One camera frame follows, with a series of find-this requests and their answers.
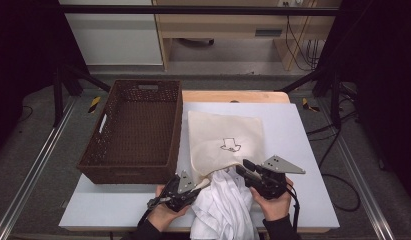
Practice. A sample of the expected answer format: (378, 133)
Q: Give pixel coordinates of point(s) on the white cabinet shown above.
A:
(116, 40)

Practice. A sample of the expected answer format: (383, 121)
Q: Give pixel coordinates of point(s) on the black curtain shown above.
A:
(383, 66)
(23, 50)

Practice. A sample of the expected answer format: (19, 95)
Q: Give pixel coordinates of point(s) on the yellow black tape strip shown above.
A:
(94, 104)
(306, 104)

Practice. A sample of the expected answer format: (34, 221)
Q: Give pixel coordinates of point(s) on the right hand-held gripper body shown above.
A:
(279, 165)

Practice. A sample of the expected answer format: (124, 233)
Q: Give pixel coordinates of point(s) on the black metal stand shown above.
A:
(58, 100)
(335, 100)

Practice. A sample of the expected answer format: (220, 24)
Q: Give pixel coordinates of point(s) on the person's right hand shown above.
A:
(276, 208)

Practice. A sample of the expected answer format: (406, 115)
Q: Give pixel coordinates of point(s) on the aluminium rail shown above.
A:
(33, 166)
(359, 166)

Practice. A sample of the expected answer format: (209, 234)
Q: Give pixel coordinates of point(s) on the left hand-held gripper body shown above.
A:
(185, 183)

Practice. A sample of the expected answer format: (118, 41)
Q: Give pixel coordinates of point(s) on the white shirt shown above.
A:
(223, 206)

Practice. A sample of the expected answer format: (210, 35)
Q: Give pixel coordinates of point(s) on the person's left hand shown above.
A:
(163, 216)

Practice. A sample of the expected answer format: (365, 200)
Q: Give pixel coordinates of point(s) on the light wooden desk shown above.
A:
(226, 28)

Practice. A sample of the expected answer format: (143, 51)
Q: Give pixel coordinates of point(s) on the brown woven basket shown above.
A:
(136, 133)

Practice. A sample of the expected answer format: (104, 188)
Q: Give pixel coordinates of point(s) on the cream canvas tote bag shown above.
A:
(213, 133)

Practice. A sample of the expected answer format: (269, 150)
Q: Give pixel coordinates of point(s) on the black horizontal bar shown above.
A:
(193, 10)

